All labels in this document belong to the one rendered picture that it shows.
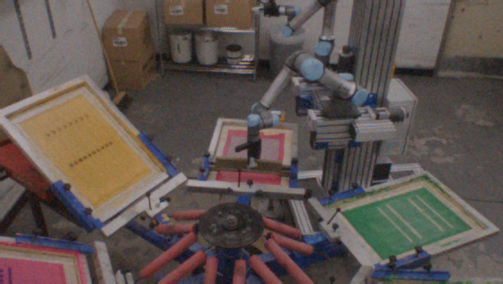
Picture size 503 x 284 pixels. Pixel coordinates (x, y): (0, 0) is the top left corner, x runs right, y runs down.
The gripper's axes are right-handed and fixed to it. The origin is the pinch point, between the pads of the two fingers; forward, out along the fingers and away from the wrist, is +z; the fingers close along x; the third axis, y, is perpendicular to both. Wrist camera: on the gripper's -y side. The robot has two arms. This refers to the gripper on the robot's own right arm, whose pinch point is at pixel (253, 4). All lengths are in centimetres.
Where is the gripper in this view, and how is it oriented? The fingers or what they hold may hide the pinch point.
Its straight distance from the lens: 381.1
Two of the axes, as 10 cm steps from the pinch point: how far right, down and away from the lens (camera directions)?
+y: 0.2, 7.5, 6.6
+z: -9.5, -1.8, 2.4
